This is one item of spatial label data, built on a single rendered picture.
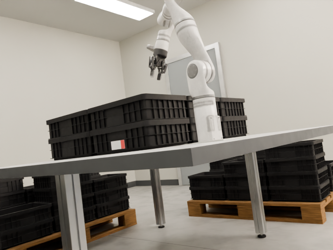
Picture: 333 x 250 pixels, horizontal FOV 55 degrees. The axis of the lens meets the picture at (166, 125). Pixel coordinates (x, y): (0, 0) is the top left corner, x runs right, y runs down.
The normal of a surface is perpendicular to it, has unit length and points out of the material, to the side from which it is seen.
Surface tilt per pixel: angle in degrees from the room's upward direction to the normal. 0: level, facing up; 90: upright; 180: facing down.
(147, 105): 90
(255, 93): 90
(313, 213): 90
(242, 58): 90
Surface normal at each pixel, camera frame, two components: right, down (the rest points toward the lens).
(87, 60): 0.76, -0.14
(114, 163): -0.64, 0.04
